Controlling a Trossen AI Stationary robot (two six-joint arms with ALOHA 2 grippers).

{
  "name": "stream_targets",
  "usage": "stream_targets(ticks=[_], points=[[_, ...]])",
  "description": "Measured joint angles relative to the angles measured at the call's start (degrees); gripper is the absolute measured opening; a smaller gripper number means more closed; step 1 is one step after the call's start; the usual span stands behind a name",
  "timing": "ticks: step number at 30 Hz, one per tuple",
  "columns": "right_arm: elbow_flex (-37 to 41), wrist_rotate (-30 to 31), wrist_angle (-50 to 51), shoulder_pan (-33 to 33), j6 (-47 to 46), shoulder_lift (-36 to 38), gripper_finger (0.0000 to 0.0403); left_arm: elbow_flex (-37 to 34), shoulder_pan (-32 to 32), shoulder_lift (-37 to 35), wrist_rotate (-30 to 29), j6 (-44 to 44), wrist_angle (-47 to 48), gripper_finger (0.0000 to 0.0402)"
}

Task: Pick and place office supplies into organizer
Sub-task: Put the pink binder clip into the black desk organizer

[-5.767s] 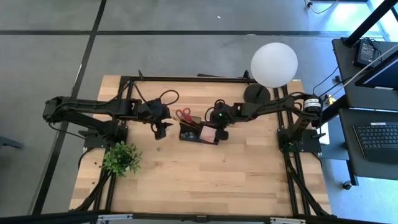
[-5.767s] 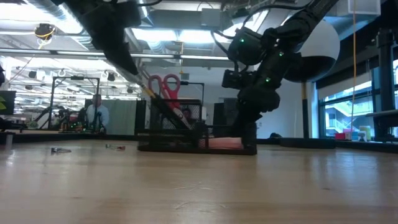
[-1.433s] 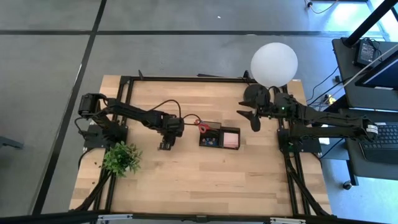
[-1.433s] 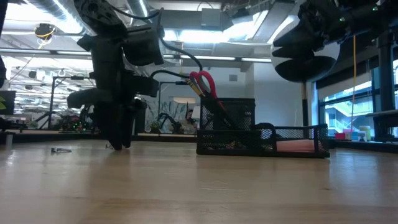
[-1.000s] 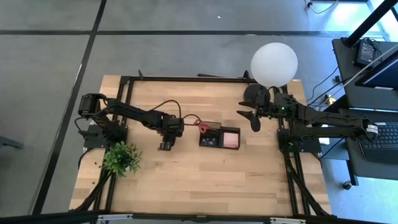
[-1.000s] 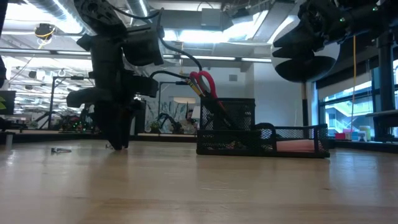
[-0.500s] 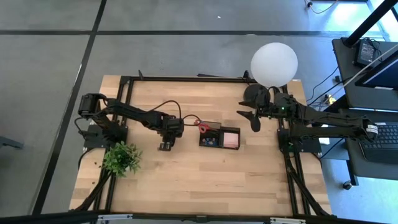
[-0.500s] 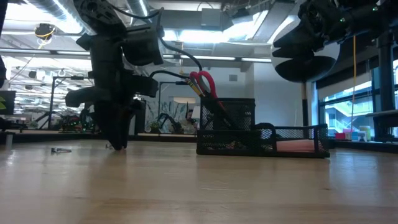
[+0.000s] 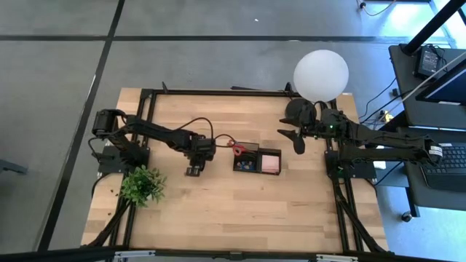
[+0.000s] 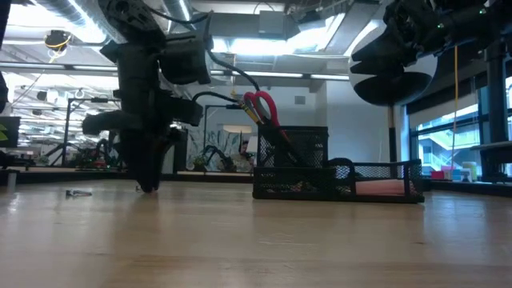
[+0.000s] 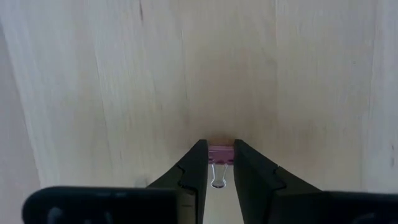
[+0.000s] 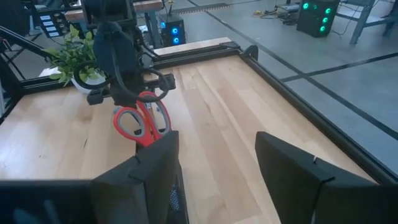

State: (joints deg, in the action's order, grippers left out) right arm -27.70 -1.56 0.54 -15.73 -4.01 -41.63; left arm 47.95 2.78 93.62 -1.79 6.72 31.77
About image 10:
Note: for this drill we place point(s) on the black rig post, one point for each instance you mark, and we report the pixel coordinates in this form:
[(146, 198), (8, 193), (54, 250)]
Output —
[(496, 100)]

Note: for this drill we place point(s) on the black background rig frame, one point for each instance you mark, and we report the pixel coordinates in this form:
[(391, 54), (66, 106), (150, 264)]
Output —
[(90, 100)]

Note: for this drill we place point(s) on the black mesh desk organizer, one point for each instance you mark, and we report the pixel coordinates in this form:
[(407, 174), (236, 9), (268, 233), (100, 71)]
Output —
[(296, 188)]

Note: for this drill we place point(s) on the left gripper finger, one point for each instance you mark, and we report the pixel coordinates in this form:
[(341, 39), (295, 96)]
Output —
[(140, 160), (164, 152)]

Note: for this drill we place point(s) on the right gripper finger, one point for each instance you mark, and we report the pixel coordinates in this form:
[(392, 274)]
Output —
[(384, 52), (384, 69)]

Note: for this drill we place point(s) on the pink sticky note pad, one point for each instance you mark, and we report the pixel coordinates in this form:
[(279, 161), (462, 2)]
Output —
[(380, 187)]

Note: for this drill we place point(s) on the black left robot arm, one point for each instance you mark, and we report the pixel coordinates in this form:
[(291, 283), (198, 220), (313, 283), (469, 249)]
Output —
[(132, 16)]

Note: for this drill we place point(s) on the small grey binder clip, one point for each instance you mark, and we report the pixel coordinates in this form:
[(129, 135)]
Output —
[(74, 193)]

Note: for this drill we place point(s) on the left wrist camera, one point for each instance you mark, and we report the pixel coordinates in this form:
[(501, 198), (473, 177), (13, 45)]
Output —
[(184, 60)]

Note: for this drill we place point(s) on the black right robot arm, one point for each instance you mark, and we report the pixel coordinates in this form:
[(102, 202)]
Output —
[(472, 20)]

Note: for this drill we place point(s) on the grey ceiling box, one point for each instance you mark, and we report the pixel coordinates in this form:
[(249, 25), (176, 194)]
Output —
[(272, 22)]

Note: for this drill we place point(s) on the person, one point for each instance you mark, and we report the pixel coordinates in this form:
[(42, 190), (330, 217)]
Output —
[(244, 156)]

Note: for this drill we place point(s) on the white globe desk lamp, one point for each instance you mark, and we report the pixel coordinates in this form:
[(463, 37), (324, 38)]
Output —
[(392, 90)]

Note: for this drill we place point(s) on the black aluminium table frame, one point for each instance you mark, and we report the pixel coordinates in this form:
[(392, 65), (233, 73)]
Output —
[(60, 176)]

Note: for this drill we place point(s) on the black ceiling device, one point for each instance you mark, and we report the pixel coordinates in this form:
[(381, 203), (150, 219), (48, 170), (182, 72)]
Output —
[(58, 40)]

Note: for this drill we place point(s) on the black side desk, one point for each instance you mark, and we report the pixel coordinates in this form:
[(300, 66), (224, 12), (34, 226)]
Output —
[(492, 148)]

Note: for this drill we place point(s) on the black background monitor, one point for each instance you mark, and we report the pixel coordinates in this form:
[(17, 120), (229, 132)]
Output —
[(15, 138)]

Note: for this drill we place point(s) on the red storage box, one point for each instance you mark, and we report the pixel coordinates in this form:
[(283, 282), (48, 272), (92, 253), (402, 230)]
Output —
[(438, 175)]

